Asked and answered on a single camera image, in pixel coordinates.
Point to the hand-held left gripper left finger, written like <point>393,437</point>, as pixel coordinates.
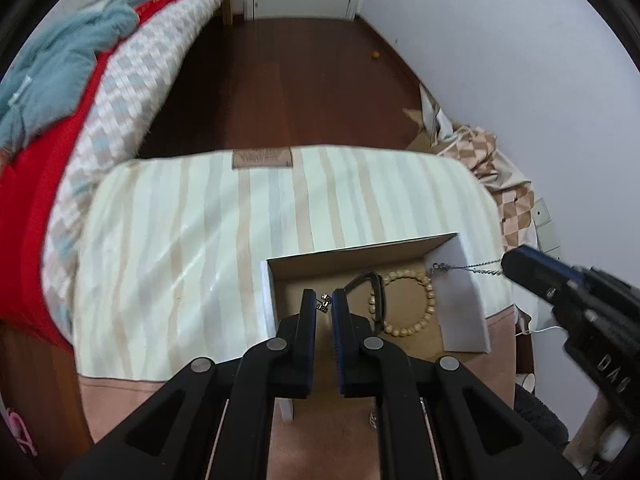
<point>311,312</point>

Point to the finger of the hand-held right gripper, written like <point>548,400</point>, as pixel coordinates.
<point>525,275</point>
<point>547,260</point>

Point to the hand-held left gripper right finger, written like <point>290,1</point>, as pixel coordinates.
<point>338,316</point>

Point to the small silver earrings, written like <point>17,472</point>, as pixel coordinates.
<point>325,303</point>

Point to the white cardboard box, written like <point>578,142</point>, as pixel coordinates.
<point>452,305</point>

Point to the brown checked cloth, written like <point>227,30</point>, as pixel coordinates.
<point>510,195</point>

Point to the white cup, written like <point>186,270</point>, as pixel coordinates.
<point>526,383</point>

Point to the dark fuzzy cloth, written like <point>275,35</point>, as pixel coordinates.
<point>542,420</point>

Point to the striped beige cushion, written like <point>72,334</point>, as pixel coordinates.
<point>175,260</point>

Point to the brown leather label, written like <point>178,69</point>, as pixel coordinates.
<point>262,158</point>

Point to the torn cardboard pieces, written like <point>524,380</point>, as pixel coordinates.
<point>430,120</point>

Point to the checked white bed sheet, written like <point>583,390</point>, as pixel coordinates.
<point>130,90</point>

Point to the red blanket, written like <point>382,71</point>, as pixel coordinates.
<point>35,200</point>

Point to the pink slipper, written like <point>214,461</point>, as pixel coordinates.
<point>22,430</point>

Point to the teal fuzzy blanket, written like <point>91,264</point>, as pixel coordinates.
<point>55,65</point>

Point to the wooden bed frame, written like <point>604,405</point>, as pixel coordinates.
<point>40,400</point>

